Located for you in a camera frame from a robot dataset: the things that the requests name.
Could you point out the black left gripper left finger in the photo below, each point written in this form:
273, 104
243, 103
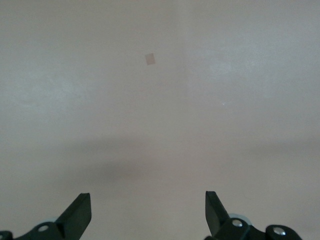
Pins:
72, 217

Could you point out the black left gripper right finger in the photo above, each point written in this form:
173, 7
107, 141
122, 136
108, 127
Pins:
217, 215

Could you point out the small brown tape patch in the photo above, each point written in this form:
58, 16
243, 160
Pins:
150, 59

